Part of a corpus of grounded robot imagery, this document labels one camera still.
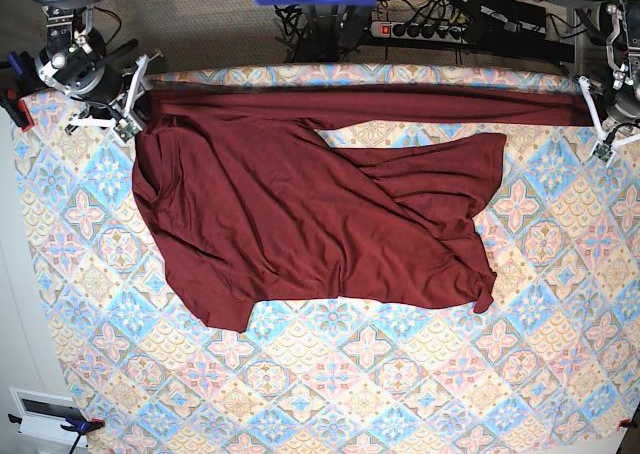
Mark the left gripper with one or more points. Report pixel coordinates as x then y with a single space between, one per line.
620 128

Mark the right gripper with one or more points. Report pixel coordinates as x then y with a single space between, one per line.
117 96

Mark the maroon t-shirt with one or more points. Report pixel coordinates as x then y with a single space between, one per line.
247 203

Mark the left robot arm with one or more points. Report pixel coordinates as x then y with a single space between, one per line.
615 23

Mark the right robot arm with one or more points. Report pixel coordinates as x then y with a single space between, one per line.
78 63

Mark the blue clamp upper left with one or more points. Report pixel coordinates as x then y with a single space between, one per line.
20 66

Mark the blue clamp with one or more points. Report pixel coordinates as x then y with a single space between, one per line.
75 426
20 66

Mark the white power strip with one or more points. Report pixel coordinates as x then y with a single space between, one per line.
436 32

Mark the patterned tablecloth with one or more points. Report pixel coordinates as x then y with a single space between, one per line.
553 363

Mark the white floor vent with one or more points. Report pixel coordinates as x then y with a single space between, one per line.
42 416

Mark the blue clamp lower left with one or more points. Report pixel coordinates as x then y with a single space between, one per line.
75 426

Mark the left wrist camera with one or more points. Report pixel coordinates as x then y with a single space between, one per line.
603 152

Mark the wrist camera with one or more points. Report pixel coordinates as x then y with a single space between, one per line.
126 129
603 152

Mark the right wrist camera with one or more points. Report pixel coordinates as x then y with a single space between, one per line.
126 129

